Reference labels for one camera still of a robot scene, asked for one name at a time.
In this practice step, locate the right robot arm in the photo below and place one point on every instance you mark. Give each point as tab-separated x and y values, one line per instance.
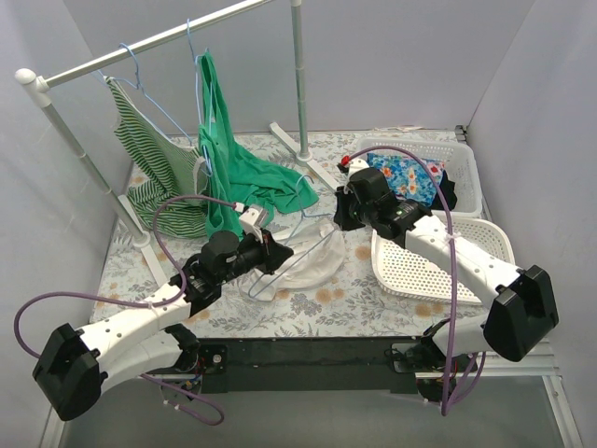
521	305

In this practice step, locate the black garment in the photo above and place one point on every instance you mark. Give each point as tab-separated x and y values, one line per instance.
447	188

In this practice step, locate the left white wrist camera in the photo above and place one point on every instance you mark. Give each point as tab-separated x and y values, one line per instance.
252	218

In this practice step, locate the floral patterned table mat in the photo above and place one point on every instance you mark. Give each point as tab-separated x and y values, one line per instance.
350	303

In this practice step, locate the blue wire hanger with striped top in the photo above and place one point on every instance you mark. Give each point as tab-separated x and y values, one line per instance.
138	85

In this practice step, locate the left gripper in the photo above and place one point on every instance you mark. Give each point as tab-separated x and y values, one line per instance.
272	252

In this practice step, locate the blue floral garment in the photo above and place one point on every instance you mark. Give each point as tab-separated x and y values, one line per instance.
407	178

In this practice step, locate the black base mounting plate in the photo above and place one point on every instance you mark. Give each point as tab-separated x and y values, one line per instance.
310	364

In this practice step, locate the white laundry basket upright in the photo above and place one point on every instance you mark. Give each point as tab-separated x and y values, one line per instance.
459	162

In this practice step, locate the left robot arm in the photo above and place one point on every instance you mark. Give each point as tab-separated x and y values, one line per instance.
77	366

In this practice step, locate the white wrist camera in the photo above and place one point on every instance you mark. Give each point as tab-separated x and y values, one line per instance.
350	166
252	218

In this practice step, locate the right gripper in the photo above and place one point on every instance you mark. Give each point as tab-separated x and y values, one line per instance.
348	210

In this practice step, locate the white tank top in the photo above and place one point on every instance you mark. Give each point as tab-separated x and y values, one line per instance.
312	261

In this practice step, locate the green striped tank top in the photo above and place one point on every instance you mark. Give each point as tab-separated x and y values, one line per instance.
171	170

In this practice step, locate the green t-shirt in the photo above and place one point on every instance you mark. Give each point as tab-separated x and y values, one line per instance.
237	175

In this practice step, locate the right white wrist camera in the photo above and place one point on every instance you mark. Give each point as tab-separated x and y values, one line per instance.
350	166

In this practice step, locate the white laundry basket tipped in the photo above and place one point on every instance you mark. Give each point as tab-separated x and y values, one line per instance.
406	274

